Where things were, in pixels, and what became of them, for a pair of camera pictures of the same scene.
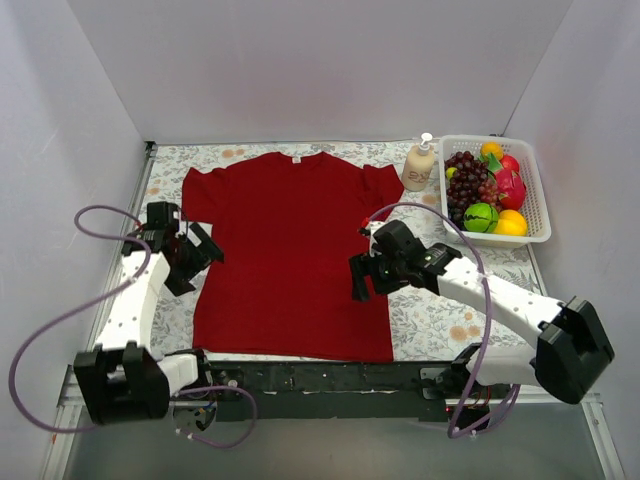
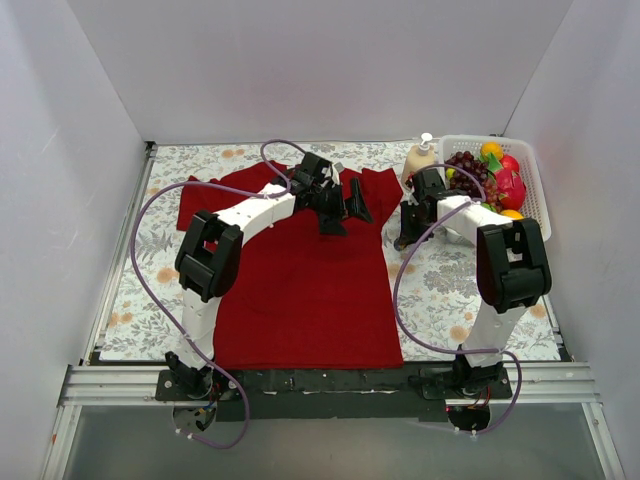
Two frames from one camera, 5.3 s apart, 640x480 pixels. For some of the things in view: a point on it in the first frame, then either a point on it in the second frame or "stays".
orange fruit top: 492,147 stays
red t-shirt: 288,229 stays
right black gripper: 364,276 -> 410,220
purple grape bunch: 471,185 stays
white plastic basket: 539,229 stays
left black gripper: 189,262 -> 338,206
